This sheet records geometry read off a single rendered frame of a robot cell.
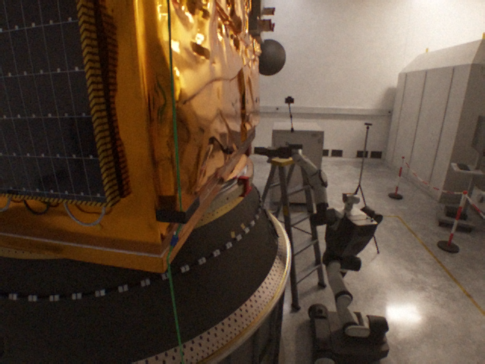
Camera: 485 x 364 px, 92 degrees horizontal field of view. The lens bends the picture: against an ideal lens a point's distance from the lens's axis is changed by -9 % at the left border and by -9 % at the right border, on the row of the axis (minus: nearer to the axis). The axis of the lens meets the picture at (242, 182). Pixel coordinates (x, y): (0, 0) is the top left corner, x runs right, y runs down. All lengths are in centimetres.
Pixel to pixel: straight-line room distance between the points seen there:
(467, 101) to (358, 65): 370
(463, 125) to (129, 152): 627
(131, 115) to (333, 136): 860
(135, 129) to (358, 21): 886
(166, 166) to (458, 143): 623
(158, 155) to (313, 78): 831
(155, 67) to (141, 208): 30
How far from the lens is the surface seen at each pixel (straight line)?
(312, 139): 481
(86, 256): 78
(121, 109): 56
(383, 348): 273
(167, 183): 59
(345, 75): 894
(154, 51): 57
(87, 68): 54
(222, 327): 124
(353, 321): 257
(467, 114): 648
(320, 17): 902
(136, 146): 56
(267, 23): 201
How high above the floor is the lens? 217
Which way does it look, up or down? 20 degrees down
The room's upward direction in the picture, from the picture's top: straight up
